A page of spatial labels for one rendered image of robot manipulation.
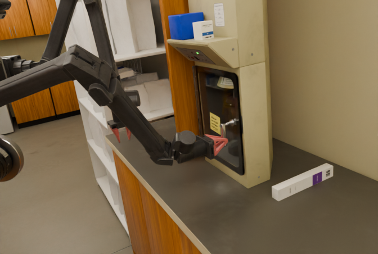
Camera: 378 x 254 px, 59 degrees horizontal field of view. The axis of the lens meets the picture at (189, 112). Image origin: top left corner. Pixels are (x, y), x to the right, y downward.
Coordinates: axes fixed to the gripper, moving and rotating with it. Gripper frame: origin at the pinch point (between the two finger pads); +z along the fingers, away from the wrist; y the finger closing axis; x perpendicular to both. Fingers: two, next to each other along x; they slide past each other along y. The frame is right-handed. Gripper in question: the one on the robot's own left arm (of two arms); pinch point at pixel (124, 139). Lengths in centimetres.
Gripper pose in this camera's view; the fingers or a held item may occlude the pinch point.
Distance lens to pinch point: 150.3
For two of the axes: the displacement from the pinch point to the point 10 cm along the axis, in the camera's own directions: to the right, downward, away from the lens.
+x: -4.7, -2.1, 8.6
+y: 8.7, -2.5, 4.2
